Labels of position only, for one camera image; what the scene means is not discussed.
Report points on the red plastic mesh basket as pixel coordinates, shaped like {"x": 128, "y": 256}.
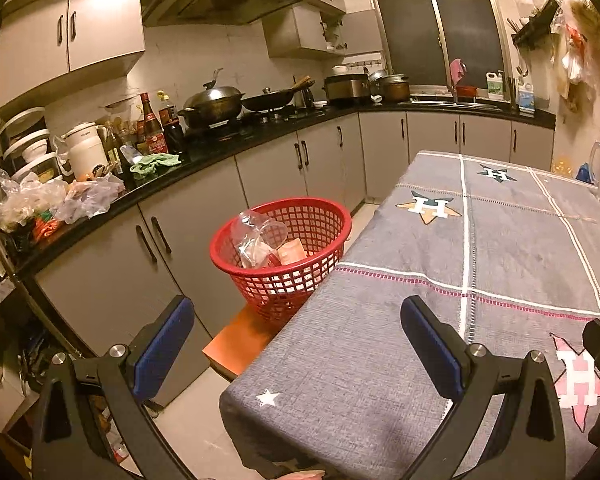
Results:
{"x": 277, "y": 293}

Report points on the clear plastic bag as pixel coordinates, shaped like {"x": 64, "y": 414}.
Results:
{"x": 257, "y": 239}

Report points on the black wall shelf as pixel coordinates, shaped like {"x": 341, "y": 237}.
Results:
{"x": 537, "y": 27}

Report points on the upper kitchen cabinets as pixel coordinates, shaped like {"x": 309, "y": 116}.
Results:
{"x": 50, "y": 49}

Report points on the blue white carton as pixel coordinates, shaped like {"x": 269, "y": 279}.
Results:
{"x": 525, "y": 98}

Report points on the orange carton box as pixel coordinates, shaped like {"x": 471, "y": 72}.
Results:
{"x": 291, "y": 252}

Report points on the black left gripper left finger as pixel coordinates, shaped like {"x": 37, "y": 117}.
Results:
{"x": 68, "y": 442}

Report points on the red label sauce bottle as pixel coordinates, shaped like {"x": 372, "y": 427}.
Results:
{"x": 155, "y": 140}

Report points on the pink cloth on tap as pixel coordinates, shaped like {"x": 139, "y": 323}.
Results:
{"x": 458, "y": 70}

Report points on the black frying pan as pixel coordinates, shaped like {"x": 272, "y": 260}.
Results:
{"x": 273, "y": 100}

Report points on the dark soy sauce bottle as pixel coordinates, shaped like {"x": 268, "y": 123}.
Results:
{"x": 171, "y": 125}

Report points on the lower kitchen cabinets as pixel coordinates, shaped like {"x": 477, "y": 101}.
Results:
{"x": 109, "y": 276}

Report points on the kitchen window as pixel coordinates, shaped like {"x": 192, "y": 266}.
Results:
{"x": 421, "y": 39}

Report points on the lidded steel wok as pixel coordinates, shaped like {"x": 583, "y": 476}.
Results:
{"x": 212, "y": 105}

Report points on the white rice cooker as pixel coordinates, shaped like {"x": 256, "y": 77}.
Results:
{"x": 84, "y": 149}

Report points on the orange stool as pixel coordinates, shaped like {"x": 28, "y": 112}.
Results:
{"x": 239, "y": 343}

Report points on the white detergent jug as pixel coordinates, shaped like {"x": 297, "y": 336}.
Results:
{"x": 495, "y": 86}

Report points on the white dish rack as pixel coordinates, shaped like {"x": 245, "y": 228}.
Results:
{"x": 25, "y": 141}

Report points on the grey patterned tablecloth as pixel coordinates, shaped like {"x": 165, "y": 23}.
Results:
{"x": 507, "y": 255}

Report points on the green cloth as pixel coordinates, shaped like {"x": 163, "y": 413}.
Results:
{"x": 149, "y": 166}

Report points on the kitchen cabinets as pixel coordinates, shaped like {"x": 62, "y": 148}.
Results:
{"x": 50, "y": 49}
{"x": 109, "y": 276}

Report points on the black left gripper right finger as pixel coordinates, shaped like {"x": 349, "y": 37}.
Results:
{"x": 527, "y": 440}

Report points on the metal rectangular cooker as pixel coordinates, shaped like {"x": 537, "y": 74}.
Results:
{"x": 347, "y": 88}

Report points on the steel pot with lid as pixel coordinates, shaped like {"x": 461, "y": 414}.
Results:
{"x": 394, "y": 88}

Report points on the clear plastic bags pile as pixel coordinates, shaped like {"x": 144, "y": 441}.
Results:
{"x": 64, "y": 198}

